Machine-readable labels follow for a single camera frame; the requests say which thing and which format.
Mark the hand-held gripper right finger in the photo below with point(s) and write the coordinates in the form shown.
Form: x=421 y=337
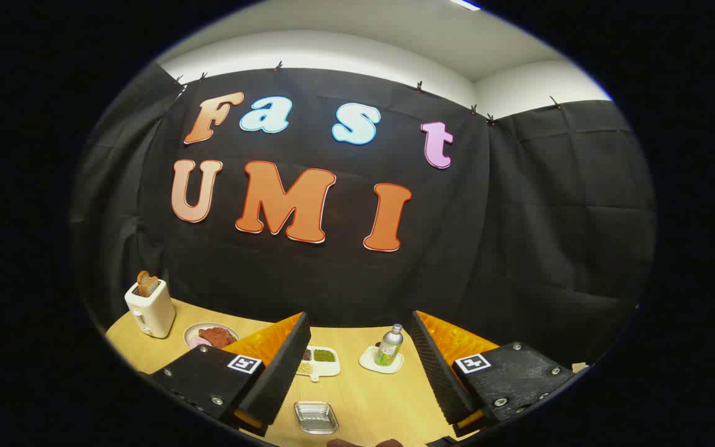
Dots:
x=441 y=372

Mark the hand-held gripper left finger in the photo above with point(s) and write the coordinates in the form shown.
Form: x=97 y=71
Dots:
x=277 y=379

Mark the yellow soybeans pile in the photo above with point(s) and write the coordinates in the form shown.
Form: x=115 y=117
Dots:
x=303 y=368

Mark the white divided dish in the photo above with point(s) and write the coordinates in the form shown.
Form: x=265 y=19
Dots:
x=326 y=370

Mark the green mung beans pile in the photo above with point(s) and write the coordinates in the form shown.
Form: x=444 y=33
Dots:
x=324 y=356

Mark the steel cutlery basket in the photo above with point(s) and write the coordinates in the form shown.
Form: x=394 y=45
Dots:
x=316 y=417

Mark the green label metal bottle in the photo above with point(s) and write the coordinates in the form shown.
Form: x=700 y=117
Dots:
x=388 y=351

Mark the brown steak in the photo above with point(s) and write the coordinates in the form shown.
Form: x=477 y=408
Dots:
x=216 y=337

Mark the small white saucer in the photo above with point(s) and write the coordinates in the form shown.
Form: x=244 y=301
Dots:
x=367 y=361

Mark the pale pink ham slice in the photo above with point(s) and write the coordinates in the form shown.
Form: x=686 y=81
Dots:
x=196 y=342

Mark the white oval food plate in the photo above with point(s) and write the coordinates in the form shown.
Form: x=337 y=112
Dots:
x=192 y=334

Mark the cream white toaster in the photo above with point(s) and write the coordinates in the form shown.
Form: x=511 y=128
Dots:
x=156 y=313

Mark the brown toast slices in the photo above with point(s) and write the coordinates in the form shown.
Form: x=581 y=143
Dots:
x=145 y=284

